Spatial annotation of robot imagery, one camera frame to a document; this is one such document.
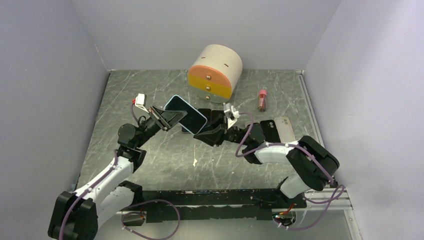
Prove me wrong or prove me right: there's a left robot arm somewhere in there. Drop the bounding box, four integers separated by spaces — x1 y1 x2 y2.
47 106 188 240

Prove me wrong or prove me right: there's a bare black phone removed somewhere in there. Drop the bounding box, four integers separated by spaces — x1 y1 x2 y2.
198 108 212 122

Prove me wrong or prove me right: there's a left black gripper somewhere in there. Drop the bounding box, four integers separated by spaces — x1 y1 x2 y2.
135 105 188 148

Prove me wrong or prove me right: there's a pink capped marker tube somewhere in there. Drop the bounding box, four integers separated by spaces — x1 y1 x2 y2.
258 89 267 112

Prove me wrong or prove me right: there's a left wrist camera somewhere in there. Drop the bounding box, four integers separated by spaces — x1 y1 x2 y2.
132 93 147 110

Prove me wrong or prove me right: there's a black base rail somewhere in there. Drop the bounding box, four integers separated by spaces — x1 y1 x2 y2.
123 188 307 223

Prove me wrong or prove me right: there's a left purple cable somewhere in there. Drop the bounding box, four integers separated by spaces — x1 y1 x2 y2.
58 102 181 240

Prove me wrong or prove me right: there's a round pastel drawer cabinet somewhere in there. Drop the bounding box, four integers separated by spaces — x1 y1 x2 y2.
187 44 243 104

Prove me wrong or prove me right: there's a purple bare phone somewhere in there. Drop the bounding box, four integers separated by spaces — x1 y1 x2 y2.
211 110 226 124

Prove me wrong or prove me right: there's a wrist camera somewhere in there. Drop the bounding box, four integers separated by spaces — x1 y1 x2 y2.
132 93 147 110
223 103 240 130

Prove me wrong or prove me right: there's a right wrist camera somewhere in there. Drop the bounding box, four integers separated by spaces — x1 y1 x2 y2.
223 103 240 130

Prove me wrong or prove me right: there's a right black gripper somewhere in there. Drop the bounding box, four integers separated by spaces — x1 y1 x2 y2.
193 114 251 147

